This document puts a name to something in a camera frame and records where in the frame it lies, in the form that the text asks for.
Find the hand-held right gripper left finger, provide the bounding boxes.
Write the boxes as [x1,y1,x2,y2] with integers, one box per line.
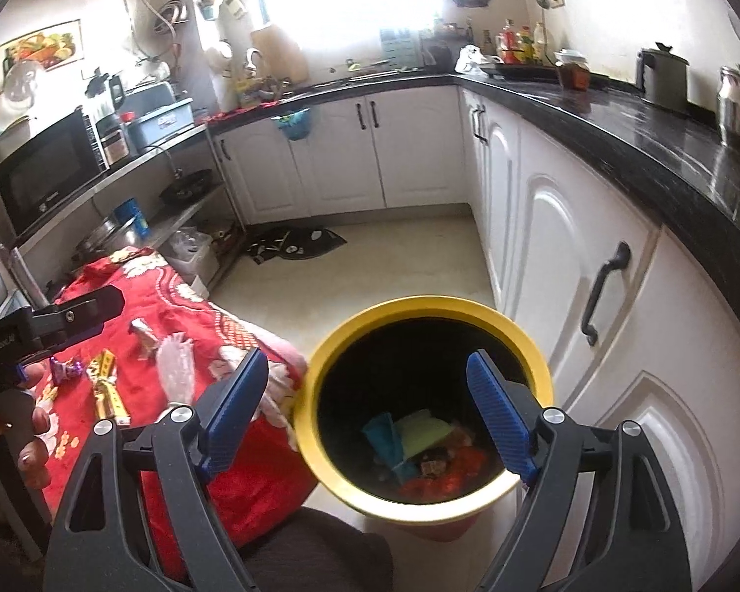
[43,347,270,592]

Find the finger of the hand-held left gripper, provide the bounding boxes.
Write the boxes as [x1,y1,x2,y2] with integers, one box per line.
[9,338,61,384]
[32,287,127,347]

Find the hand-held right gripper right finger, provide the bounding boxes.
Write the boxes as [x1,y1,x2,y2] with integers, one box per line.
[465,349,695,592]

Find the purple candy wrapper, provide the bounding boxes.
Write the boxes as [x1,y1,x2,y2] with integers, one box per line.
[49,358,88,384]

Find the red plastic wrapper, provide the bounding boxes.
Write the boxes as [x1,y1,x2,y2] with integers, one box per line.
[400,443,489,489]

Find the silver foil wrapper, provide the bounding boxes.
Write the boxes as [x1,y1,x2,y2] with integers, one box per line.
[129,319,162,360]

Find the yellow strip wrapper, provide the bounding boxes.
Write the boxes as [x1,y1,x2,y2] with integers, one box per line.
[86,350,132,427]

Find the yellow rimmed trash bin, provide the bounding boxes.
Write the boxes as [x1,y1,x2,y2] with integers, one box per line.
[293,297,555,522]

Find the blue fuzzy cloth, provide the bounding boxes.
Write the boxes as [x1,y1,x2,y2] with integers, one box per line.
[363,413,409,483]

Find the person's left hand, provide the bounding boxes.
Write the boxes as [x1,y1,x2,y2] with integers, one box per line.
[0,363,54,489]

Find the plastic drawer unit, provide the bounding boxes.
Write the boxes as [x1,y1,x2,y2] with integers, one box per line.
[0,247,38,317]

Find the steel pot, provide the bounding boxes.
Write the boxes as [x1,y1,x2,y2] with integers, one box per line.
[74,216,147,260]

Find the red floral blanket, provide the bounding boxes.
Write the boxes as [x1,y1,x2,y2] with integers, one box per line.
[34,247,323,582]

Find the blue container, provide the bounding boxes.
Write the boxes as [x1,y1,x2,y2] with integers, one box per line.
[114,199,147,233]

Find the clear plastic box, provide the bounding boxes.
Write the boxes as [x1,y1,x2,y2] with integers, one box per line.
[160,231,221,282]

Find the black microwave oven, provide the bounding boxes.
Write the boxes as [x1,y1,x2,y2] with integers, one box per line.
[0,108,110,236]

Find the stainless steel shelf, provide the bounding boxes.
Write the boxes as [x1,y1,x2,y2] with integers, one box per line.
[9,123,248,273]

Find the black wok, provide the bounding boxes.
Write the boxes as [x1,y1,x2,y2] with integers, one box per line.
[160,169,214,206]

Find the dark floor mat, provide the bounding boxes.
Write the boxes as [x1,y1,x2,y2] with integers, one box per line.
[243,225,348,265]

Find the grey blue plastic box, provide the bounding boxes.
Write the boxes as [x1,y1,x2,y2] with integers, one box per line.
[125,97,196,152]

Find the black blender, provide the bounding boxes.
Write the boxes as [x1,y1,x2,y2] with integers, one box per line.
[86,72,131,165]

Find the clear dome food cover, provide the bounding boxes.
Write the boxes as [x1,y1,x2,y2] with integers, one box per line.
[3,62,48,106]

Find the white kitchen cabinets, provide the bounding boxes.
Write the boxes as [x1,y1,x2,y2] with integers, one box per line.
[213,85,740,592]

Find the blue hanging basket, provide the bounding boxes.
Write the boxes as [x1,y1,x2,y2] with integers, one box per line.
[275,108,314,142]

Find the black stone countertop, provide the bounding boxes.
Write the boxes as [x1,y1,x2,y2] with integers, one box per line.
[206,68,740,298]

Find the wooden cutting board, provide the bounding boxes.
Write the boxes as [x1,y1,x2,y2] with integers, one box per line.
[250,25,310,85]

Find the brown jar with white lid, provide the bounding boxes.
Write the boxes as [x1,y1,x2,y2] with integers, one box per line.
[555,49,592,91]

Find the white bag on counter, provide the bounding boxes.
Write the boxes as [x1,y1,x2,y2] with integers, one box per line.
[454,45,501,75]

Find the red label sauce bottle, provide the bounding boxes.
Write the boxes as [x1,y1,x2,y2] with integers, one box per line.
[499,20,519,65]

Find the grey metal kettle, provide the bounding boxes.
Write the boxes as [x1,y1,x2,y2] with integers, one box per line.
[636,43,691,113]

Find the pale blue knife rack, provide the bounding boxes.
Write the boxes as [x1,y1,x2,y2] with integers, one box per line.
[380,28,418,69]

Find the fruit wall poster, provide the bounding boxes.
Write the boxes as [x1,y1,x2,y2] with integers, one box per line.
[0,20,83,73]

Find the white wall pot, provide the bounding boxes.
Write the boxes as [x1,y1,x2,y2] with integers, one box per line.
[206,43,236,75]

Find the coiled hose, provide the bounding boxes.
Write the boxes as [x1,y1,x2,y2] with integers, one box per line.
[154,0,189,32]

